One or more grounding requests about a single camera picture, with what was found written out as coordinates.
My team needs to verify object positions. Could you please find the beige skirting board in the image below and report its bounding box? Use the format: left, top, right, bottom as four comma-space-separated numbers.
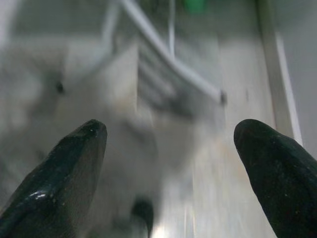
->
256, 0, 304, 147

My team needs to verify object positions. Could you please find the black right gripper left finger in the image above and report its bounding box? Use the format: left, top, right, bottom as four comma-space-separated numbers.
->
0, 119, 108, 238

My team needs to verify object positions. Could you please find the green blurred object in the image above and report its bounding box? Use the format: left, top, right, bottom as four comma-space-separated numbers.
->
183, 0, 208, 14

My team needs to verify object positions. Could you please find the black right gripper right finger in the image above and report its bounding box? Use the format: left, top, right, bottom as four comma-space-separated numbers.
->
233, 119, 317, 238

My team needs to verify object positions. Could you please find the white plastic folding table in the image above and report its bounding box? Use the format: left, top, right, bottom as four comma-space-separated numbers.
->
99, 0, 227, 106

